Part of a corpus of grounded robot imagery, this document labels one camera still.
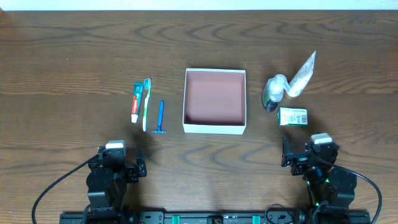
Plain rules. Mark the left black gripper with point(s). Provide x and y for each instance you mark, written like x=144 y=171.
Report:
x=134 y=171

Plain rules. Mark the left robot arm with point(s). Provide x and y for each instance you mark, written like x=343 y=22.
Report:
x=107 y=182

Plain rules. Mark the green white soap box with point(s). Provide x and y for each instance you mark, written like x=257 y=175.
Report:
x=292 y=117

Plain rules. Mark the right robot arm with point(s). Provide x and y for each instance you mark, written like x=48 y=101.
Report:
x=331 y=190

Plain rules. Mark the white open cardboard box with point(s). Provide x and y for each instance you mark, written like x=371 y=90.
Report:
x=214 y=101

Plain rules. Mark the blue disposable razor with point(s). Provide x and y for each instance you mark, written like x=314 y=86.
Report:
x=159 y=129

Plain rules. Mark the Colgate toothpaste tube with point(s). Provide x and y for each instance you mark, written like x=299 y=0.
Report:
x=136 y=104

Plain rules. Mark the clear pump bottle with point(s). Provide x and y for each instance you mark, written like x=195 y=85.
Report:
x=273 y=92

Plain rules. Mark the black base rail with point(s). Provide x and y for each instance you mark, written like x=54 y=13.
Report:
x=191 y=218

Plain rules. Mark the white lotion tube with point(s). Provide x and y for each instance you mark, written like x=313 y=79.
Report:
x=302 y=77

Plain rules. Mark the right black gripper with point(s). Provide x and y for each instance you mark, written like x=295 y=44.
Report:
x=296 y=159

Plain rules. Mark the green white toothbrush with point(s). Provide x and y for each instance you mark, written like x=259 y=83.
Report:
x=148 y=87

